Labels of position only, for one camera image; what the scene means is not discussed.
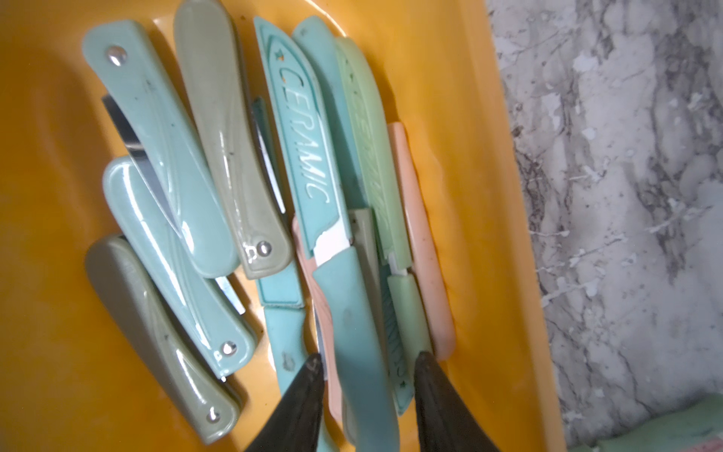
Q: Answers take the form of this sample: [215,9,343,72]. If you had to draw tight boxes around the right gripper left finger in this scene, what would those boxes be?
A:
[246,353,325,452]

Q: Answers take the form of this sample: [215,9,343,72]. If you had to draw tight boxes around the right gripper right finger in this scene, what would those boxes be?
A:
[413,351,500,452]

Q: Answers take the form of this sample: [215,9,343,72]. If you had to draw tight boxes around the teal ceramic sheathed knife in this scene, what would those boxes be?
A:
[253,17,400,451]

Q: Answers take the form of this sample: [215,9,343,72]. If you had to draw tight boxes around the yellow plastic storage tray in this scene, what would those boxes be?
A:
[1,1,566,451]

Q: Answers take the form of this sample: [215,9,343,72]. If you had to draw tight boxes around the green sheathed fruit knife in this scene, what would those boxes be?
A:
[570,393,722,452]

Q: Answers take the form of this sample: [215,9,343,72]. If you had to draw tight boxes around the grey green folding knife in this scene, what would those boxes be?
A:
[84,235,241,444]

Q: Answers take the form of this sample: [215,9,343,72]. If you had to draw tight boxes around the pink sheathed knife in tray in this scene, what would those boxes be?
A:
[388,122,457,362]

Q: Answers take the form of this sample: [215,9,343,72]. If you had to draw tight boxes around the pale teal folding knife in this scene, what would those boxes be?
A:
[103,157,257,380]

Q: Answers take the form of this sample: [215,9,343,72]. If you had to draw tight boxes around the sage green folding knife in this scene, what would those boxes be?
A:
[173,1,293,280]

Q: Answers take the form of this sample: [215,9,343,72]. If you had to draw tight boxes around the light teal folding knife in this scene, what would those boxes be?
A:
[82,20,240,279]

